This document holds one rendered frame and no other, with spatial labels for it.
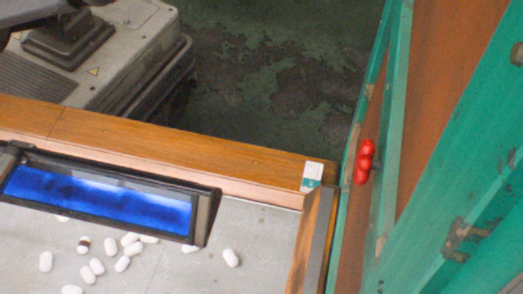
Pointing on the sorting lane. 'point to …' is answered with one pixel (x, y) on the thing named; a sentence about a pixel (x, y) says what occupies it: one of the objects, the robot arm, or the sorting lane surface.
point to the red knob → (365, 162)
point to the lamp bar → (114, 196)
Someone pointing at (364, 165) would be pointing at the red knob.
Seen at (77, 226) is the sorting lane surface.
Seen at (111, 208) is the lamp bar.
